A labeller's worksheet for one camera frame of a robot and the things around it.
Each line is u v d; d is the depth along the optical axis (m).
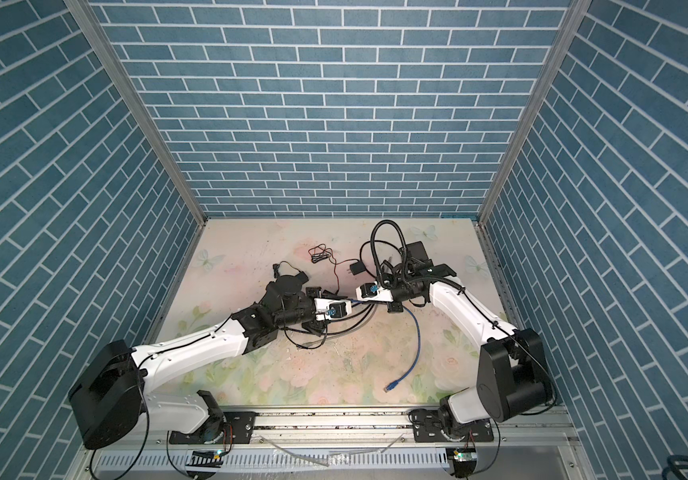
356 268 1.05
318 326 0.71
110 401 0.41
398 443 0.72
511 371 0.43
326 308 0.65
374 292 0.68
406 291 0.71
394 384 0.81
